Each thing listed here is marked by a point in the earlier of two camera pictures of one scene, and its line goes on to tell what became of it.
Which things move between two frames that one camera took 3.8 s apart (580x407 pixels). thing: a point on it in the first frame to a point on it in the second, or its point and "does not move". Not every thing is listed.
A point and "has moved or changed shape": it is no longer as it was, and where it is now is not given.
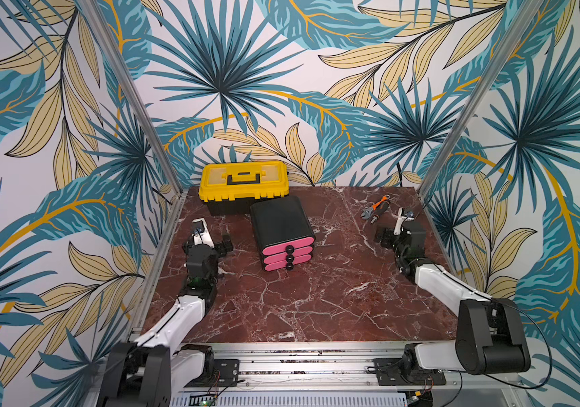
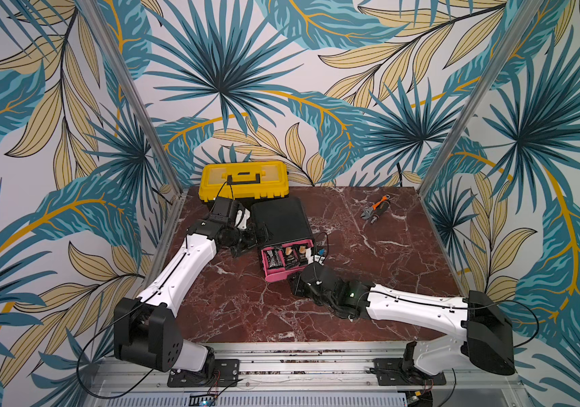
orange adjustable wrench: (368, 213) does not move
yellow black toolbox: (228, 187) does not move
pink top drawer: (288, 247) has moved or changed shape
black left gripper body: (219, 251) to (242, 239)
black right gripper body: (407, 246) to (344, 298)
